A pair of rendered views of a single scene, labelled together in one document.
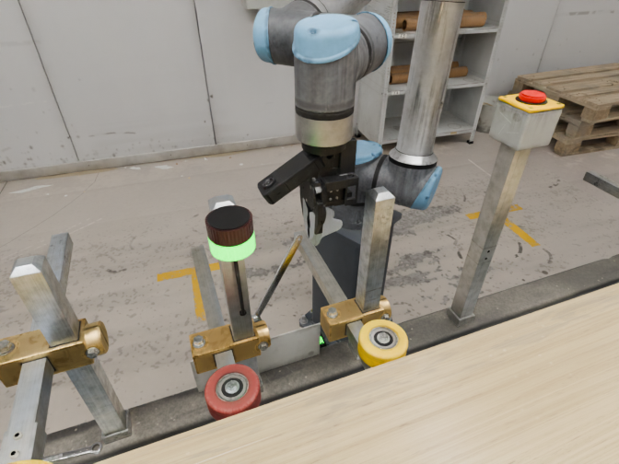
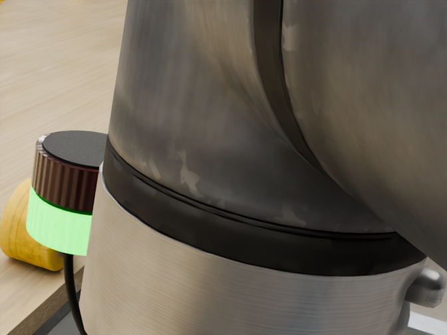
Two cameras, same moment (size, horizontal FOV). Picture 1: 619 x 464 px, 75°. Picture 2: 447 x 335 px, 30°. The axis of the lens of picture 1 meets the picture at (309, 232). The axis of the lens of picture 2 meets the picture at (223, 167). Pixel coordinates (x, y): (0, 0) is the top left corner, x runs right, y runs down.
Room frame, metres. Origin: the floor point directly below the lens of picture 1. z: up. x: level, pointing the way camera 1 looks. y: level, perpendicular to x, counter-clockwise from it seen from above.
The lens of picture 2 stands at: (0.71, -0.20, 1.30)
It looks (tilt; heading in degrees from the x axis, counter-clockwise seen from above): 20 degrees down; 123
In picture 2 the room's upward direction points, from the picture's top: 12 degrees clockwise
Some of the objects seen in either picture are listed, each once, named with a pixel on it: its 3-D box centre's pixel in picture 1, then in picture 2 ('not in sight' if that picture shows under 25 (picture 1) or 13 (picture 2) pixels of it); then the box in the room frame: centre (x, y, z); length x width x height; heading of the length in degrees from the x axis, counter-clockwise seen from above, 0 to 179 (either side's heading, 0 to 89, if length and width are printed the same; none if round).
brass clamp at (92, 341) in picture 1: (54, 349); not in sight; (0.37, 0.37, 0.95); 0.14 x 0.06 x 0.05; 111
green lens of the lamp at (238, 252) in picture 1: (231, 240); (84, 211); (0.42, 0.10, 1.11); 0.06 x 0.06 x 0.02
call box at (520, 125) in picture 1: (523, 122); not in sight; (0.65, -0.36, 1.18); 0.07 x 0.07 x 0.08; 21
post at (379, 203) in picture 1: (367, 295); not in sight; (0.55, -0.11, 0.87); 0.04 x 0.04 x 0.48; 21
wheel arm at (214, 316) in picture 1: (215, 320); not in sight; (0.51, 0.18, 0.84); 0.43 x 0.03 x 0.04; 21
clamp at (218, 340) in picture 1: (231, 344); not in sight; (0.46, 0.14, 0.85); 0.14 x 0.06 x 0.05; 111
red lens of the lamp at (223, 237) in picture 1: (229, 225); (90, 169); (0.42, 0.10, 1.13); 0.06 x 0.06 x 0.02
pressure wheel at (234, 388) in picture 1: (236, 406); not in sight; (0.33, 0.11, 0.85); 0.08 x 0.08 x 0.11
